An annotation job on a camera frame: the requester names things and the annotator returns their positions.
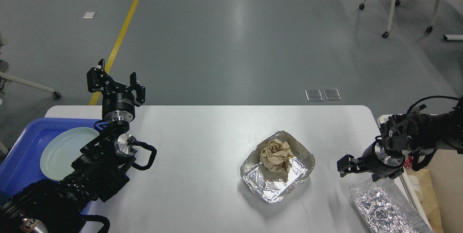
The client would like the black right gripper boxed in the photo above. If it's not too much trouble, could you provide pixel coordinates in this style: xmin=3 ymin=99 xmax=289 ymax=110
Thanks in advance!
xmin=337 ymin=142 xmax=405 ymax=182

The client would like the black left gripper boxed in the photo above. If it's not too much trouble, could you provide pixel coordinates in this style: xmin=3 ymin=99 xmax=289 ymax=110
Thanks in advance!
xmin=86 ymin=59 xmax=146 ymax=123

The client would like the cream paper cup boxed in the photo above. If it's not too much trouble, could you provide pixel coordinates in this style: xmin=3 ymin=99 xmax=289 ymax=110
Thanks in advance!
xmin=410 ymin=178 xmax=424 ymax=202

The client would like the brown paper bag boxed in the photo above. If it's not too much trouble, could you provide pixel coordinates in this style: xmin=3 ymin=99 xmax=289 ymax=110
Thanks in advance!
xmin=406 ymin=169 xmax=444 ymax=233

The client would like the mint green plate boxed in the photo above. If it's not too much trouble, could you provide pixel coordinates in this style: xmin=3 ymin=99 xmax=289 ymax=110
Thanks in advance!
xmin=40 ymin=127 xmax=99 ymax=181

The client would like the aluminium foil tray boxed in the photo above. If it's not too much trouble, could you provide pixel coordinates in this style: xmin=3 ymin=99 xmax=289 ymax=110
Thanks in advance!
xmin=240 ymin=131 xmax=315 ymax=204

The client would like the crushed red can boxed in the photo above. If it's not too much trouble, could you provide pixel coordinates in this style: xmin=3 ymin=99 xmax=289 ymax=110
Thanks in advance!
xmin=403 ymin=156 xmax=413 ymax=169

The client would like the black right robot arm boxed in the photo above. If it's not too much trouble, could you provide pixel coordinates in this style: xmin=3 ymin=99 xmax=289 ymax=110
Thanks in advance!
xmin=337 ymin=98 xmax=463 ymax=182

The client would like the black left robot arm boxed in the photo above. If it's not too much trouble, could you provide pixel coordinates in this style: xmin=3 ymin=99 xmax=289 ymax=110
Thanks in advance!
xmin=1 ymin=59 xmax=157 ymax=233

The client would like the beige plastic bin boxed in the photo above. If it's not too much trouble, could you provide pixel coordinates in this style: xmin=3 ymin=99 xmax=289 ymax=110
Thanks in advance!
xmin=378 ymin=114 xmax=463 ymax=233

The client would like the white floor marker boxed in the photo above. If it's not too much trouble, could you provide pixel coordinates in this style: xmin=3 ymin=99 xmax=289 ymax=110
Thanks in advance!
xmin=82 ymin=12 xmax=97 ymax=19

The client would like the metal floor plate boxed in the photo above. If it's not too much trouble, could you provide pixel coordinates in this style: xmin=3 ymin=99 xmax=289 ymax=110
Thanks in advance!
xmin=323 ymin=89 xmax=342 ymax=101
xmin=305 ymin=89 xmax=323 ymax=102

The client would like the crumpled brown paper ball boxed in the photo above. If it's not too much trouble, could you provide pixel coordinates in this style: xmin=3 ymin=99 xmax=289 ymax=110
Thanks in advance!
xmin=259 ymin=139 xmax=294 ymax=175

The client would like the white chair left background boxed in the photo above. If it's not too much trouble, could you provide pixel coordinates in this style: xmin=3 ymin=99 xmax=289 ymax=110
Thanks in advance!
xmin=0 ymin=34 xmax=62 ymax=101

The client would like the blue plastic tray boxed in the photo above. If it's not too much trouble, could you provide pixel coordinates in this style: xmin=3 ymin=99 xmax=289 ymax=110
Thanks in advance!
xmin=0 ymin=118 xmax=96 ymax=204

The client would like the white bar on floor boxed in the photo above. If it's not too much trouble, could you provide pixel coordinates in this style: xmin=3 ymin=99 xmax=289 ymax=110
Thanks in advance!
xmin=443 ymin=34 xmax=463 ymax=42

